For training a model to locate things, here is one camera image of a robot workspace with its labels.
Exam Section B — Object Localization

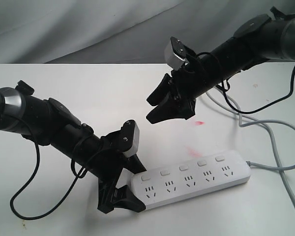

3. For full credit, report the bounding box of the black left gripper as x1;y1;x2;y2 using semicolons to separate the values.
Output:
89;131;146;214

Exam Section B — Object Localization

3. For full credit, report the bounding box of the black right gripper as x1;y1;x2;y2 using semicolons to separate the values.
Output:
146;54;208;123

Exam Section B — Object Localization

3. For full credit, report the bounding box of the white power strip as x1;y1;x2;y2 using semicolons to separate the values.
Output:
131;150;251;210

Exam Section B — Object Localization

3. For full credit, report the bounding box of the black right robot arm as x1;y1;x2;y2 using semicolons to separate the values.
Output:
147;7;295;124

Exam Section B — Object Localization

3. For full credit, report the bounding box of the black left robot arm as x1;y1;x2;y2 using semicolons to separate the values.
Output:
0;81;146;213

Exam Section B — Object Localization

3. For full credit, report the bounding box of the grey backdrop cloth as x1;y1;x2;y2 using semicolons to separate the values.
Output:
0;0;295;63

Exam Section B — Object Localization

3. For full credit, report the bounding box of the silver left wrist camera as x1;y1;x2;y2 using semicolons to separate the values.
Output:
118;119;140;158

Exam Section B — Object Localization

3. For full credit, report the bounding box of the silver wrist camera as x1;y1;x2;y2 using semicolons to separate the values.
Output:
118;119;140;158
164;36;186;71

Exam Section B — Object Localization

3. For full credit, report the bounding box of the black left camera cable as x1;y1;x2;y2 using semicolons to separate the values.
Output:
9;115;104;220

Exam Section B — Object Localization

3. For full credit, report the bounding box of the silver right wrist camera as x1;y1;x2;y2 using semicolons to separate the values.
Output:
164;36;186;71

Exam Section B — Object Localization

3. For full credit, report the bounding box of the grey power cable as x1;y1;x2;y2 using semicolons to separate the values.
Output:
206;83;295;222

